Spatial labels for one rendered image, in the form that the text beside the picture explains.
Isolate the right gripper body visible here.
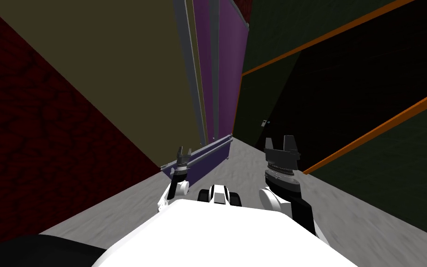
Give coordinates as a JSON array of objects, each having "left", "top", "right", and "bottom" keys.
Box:
[{"left": 264, "top": 147, "right": 301, "bottom": 177}]

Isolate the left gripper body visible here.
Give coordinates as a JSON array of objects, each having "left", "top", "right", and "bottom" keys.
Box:
[{"left": 175, "top": 153, "right": 192, "bottom": 176}]

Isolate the black door leaf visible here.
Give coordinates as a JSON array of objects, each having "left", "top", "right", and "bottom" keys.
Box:
[{"left": 264, "top": 0, "right": 427, "bottom": 172}]

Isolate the purple door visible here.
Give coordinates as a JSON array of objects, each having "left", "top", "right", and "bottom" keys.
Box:
[{"left": 193, "top": 0, "right": 251, "bottom": 148}]

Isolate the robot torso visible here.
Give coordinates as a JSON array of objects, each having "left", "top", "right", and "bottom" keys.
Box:
[{"left": 91, "top": 184, "right": 359, "bottom": 267}]

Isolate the violet panel with grey rail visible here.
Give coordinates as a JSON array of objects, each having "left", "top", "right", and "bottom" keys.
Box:
[{"left": 160, "top": 133, "right": 233, "bottom": 186}]

